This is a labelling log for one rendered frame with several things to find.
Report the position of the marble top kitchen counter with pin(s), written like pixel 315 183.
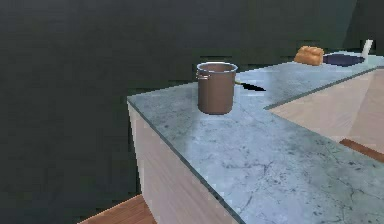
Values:
pixel 253 156

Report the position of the black kitchen knife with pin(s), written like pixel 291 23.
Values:
pixel 252 86

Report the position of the brown metal pot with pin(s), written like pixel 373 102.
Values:
pixel 215 90

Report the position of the brown bread loaf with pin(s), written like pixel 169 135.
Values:
pixel 309 55

